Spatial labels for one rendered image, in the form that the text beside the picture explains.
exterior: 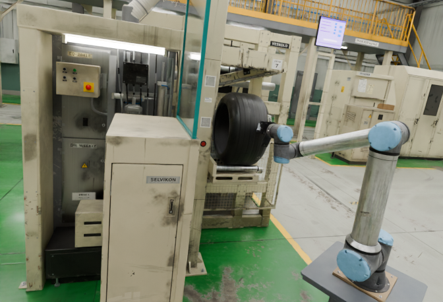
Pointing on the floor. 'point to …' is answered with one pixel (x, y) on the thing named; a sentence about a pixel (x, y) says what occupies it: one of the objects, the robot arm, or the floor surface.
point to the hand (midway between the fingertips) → (258, 130)
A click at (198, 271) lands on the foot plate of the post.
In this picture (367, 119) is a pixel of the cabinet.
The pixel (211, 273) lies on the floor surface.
